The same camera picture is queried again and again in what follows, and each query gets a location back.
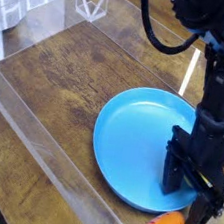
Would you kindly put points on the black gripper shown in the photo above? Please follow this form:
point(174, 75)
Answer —
point(198, 156)

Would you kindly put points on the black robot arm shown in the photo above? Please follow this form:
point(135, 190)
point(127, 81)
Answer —
point(205, 18)

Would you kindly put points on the blue plastic plate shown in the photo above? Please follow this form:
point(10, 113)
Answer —
point(130, 141)

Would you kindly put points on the clear acrylic enclosure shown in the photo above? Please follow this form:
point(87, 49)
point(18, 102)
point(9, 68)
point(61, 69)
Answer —
point(58, 68)

